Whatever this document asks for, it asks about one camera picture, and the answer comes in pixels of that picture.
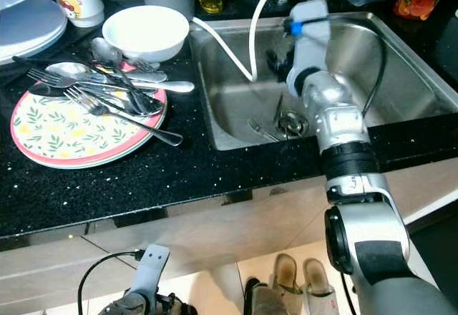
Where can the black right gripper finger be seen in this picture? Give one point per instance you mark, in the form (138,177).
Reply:
(273,54)
(273,69)

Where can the steel fork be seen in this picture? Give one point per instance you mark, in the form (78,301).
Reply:
(39,76)
(261,130)
(164,134)

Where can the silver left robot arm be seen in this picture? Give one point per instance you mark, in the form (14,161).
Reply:
(125,307)

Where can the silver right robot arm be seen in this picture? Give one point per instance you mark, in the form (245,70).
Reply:
(351,136)

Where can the steel sink drain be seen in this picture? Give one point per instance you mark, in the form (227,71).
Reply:
(293,123)

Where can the grey black robot foot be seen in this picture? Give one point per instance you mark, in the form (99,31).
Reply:
(265,302)

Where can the stainless steel sink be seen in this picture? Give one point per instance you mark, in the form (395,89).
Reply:
(401,71)

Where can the small steel spoon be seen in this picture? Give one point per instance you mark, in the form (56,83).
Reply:
(150,76)

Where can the grey cabinet drawer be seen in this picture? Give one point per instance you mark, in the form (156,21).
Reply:
(43,258)
(43,297)

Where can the white bowl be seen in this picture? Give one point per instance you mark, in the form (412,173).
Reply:
(145,34)

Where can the white tiered appliance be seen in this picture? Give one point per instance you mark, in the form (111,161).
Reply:
(28,18)

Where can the floral plate pink rim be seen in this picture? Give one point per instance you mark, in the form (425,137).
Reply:
(71,136)

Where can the white printed mug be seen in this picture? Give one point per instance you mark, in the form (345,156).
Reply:
(75,0)

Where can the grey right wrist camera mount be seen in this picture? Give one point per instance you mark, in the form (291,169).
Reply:
(311,46)

